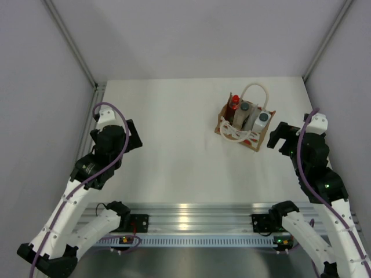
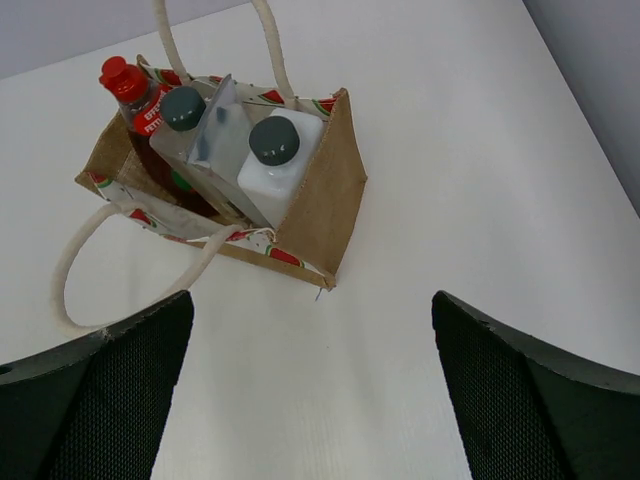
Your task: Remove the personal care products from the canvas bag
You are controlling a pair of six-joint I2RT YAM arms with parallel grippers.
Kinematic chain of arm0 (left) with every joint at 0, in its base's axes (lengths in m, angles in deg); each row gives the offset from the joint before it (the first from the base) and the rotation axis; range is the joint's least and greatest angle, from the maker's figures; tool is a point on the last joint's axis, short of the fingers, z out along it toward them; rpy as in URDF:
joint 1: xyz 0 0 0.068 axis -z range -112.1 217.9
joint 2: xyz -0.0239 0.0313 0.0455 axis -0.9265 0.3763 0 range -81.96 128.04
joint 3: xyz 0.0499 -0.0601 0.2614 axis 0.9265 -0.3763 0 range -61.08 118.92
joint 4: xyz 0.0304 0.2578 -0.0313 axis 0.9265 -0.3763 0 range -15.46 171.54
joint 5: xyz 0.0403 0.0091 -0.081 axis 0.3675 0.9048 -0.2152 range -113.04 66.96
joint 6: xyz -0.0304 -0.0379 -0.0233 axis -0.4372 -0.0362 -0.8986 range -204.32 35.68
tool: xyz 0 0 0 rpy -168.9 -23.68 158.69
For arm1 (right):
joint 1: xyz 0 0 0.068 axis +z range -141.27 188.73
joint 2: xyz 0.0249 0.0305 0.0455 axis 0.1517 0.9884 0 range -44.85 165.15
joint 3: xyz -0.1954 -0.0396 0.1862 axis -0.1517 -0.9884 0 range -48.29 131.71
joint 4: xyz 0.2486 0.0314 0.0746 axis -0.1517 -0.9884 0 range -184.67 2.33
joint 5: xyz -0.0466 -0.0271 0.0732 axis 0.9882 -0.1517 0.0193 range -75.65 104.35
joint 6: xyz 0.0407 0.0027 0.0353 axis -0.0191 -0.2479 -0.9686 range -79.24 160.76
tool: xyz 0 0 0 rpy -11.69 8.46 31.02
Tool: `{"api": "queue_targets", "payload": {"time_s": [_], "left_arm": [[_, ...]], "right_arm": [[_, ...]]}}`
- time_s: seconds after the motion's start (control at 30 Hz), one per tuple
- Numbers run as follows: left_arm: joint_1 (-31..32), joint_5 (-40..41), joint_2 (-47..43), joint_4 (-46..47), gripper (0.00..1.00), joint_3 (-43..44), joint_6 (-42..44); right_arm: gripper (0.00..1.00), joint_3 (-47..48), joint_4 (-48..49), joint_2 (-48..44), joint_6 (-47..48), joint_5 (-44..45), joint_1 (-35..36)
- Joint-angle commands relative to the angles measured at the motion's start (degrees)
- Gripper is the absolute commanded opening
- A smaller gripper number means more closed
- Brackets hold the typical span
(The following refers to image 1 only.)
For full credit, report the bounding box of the watermelon print canvas bag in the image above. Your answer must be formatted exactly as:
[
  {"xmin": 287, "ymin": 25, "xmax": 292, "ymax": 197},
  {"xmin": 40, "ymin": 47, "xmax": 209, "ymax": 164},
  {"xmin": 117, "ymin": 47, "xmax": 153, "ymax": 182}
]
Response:
[{"xmin": 214, "ymin": 83, "xmax": 276, "ymax": 152}]

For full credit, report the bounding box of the right aluminium frame post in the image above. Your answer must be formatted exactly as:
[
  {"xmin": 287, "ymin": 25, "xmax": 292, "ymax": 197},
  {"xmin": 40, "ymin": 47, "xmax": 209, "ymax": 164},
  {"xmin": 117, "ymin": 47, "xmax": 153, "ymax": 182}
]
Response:
[{"xmin": 302, "ymin": 0, "xmax": 355, "ymax": 83}]

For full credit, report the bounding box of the left black mount plate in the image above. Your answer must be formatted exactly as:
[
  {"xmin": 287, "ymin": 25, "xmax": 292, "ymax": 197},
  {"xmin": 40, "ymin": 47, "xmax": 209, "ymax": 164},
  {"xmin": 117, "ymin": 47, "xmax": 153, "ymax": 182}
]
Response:
[{"xmin": 126, "ymin": 214, "xmax": 149, "ymax": 234}]

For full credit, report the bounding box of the clear bottle dark cap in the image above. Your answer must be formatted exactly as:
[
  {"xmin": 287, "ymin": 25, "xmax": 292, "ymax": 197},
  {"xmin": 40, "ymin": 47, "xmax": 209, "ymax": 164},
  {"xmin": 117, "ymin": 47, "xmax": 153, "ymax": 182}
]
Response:
[{"xmin": 232, "ymin": 101, "xmax": 252, "ymax": 130}]

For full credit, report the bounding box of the black mount plate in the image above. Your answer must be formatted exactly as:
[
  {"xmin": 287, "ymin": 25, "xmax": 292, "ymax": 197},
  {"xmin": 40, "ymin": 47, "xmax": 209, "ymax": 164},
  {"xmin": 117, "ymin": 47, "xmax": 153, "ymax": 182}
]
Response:
[
  {"xmin": 251, "ymin": 214, "xmax": 275, "ymax": 235},
  {"xmin": 126, "ymin": 214, "xmax": 149, "ymax": 234}
]

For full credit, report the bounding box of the red liquid bottle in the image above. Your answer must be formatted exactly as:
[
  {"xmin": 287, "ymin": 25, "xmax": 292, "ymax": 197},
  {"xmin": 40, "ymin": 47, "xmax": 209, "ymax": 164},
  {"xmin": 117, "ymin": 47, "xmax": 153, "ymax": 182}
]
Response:
[{"xmin": 225, "ymin": 95, "xmax": 240, "ymax": 124}]

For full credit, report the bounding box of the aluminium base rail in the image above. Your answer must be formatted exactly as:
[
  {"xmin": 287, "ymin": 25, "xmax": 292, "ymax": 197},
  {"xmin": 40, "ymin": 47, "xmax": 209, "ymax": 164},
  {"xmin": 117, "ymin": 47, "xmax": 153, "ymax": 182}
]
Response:
[{"xmin": 72, "ymin": 202, "xmax": 363, "ymax": 234}]

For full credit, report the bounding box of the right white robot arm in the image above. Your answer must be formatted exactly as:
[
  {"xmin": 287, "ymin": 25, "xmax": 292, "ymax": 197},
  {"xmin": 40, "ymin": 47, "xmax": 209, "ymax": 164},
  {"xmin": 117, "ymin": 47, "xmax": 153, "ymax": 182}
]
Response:
[{"xmin": 267, "ymin": 110, "xmax": 370, "ymax": 277}]

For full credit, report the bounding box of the aluminium frame post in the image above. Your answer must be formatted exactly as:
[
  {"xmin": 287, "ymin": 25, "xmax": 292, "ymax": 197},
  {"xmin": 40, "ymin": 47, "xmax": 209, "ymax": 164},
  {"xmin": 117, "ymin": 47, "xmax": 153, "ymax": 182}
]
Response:
[
  {"xmin": 43, "ymin": 0, "xmax": 99, "ymax": 87},
  {"xmin": 302, "ymin": 0, "xmax": 355, "ymax": 83}
]

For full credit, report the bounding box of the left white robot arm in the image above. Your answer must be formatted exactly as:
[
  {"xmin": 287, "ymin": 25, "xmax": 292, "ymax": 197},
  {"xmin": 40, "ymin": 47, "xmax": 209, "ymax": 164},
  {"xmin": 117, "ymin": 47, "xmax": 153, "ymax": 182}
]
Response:
[{"xmin": 17, "ymin": 102, "xmax": 143, "ymax": 277}]

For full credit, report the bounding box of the slotted cable duct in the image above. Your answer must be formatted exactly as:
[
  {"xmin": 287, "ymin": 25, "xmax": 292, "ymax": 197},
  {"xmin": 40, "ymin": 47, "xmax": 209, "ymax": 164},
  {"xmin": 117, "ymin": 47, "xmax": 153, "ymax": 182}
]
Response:
[{"xmin": 95, "ymin": 235, "xmax": 292, "ymax": 248}]

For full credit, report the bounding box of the white bottle dark cap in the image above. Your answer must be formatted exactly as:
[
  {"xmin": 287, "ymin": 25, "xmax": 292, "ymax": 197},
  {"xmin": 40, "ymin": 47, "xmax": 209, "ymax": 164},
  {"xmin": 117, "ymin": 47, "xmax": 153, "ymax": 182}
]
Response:
[{"xmin": 252, "ymin": 111, "xmax": 271, "ymax": 133}]

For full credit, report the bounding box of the right black mount plate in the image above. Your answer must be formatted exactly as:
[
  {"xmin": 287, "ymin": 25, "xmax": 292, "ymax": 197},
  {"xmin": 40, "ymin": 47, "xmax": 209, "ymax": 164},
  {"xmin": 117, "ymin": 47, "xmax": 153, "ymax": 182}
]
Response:
[{"xmin": 251, "ymin": 214, "xmax": 275, "ymax": 235}]

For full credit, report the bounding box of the left aluminium frame post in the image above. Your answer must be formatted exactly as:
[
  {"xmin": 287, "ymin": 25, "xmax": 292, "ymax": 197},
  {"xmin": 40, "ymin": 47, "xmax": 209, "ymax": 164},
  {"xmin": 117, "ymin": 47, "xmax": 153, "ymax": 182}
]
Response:
[{"xmin": 43, "ymin": 0, "xmax": 99, "ymax": 87}]

